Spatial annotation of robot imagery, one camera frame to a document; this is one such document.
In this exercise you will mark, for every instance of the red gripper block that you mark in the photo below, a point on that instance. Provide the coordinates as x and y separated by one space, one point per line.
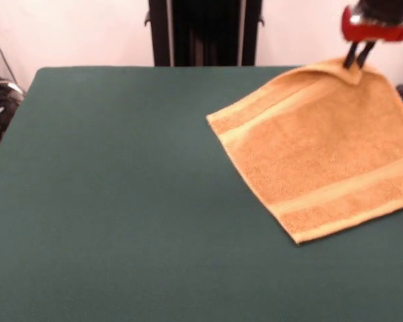
372 33

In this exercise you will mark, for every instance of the tan terry towel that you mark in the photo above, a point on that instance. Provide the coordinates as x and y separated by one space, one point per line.
322 151

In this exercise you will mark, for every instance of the black upright stand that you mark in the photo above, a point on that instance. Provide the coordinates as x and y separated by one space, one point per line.
205 33

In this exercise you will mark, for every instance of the dark green table cloth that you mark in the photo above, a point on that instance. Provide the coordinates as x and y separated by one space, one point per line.
121 201

